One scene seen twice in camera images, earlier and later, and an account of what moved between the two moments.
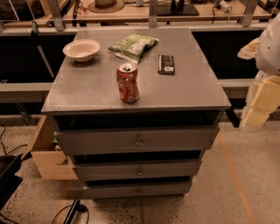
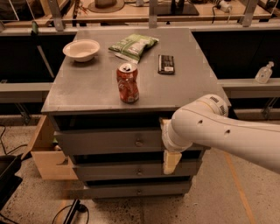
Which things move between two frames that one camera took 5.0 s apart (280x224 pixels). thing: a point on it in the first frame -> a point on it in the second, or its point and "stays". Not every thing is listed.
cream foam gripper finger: (256, 118) -> (171, 160)
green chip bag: (132, 46) stays
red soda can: (127, 81) stays
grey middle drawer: (136, 169) stays
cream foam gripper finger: (268, 95) -> (165, 122)
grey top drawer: (136, 140) stays
